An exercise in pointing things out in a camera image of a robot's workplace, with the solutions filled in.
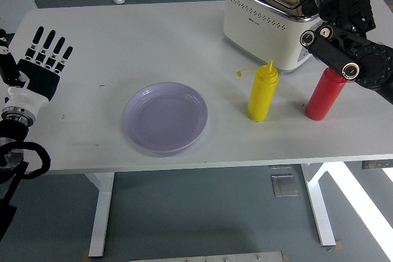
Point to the white table leg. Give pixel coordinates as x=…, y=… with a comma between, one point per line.
x=102, y=213
x=319, y=213

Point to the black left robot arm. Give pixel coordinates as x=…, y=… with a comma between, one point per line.
x=9, y=133

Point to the yellow squeeze bottle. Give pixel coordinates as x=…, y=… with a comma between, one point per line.
x=261, y=96

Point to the grey table control panel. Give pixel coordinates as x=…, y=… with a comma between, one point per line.
x=377, y=164

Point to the metal floor plate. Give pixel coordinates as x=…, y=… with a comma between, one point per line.
x=205, y=257

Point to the brown floor tape piece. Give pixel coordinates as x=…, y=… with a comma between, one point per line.
x=86, y=254
x=339, y=244

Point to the purple plate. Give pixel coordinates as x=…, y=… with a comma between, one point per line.
x=165, y=117

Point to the red squeeze bottle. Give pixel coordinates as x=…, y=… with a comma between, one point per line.
x=320, y=99

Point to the metal floor socket cover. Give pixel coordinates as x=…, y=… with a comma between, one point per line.
x=284, y=185

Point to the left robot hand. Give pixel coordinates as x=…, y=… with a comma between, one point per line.
x=37, y=81

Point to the cream two-slot toaster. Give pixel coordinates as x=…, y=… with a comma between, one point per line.
x=261, y=29

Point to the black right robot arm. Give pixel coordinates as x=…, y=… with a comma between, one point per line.
x=362, y=59

